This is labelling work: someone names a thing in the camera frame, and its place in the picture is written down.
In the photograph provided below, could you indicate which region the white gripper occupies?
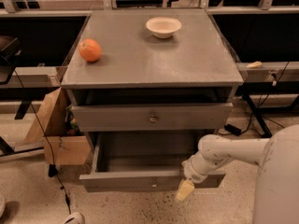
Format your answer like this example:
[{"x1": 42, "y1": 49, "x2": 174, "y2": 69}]
[{"x1": 175, "y1": 152, "x2": 211, "y2": 202}]

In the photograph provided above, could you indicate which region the grey drawer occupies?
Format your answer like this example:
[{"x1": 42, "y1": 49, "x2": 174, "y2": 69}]
[
  {"x1": 72, "y1": 103, "x2": 233, "y2": 132},
  {"x1": 78, "y1": 131, "x2": 226, "y2": 193}
]

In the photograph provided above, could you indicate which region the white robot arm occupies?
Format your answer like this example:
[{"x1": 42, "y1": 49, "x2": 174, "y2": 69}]
[{"x1": 176, "y1": 125, "x2": 299, "y2": 224}]

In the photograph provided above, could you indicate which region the grey top drawer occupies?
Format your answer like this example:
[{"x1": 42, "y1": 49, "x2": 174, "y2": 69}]
[{"x1": 72, "y1": 103, "x2": 233, "y2": 132}]

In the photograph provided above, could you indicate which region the grey drawer cabinet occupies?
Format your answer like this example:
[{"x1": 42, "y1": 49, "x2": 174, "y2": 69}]
[{"x1": 60, "y1": 8, "x2": 244, "y2": 182}]

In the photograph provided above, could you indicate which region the white shoe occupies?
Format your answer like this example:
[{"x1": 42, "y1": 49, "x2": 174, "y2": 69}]
[{"x1": 63, "y1": 212, "x2": 85, "y2": 224}]

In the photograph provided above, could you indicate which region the cardboard box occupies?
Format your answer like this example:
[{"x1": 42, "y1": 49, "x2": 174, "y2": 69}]
[{"x1": 23, "y1": 88, "x2": 91, "y2": 165}]

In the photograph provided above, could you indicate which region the small yellow foam piece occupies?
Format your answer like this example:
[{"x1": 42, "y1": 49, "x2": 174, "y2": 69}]
[{"x1": 246, "y1": 61, "x2": 262, "y2": 69}]

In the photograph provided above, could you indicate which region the white paper bowl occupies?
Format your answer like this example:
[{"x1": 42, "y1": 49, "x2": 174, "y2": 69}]
[{"x1": 146, "y1": 17, "x2": 181, "y2": 39}]

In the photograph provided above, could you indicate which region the orange fruit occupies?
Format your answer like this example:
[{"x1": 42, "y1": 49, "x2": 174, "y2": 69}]
[{"x1": 78, "y1": 39, "x2": 102, "y2": 63}]

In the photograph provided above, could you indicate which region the black cable on floor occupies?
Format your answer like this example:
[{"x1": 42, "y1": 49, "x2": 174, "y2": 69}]
[{"x1": 12, "y1": 68, "x2": 73, "y2": 217}]

